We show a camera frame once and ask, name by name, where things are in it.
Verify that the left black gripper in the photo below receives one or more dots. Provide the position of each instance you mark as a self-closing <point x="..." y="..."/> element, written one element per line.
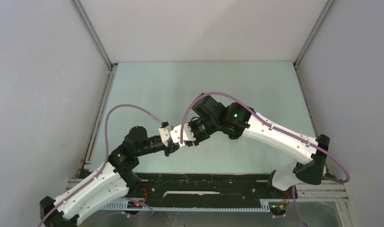
<point x="171" y="147"/>

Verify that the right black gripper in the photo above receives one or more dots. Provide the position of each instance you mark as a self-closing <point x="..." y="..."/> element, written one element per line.
<point x="198" y="139"/>

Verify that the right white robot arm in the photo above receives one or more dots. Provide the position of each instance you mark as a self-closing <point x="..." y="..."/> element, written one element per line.
<point x="238" y="120"/>

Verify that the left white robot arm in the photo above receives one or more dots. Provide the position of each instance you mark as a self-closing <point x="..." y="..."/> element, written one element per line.
<point x="113" y="179"/>

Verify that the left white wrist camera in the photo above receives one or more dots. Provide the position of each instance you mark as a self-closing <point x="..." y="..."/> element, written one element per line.
<point x="165" y="135"/>

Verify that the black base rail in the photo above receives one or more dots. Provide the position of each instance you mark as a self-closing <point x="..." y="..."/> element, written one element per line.
<point x="207" y="191"/>

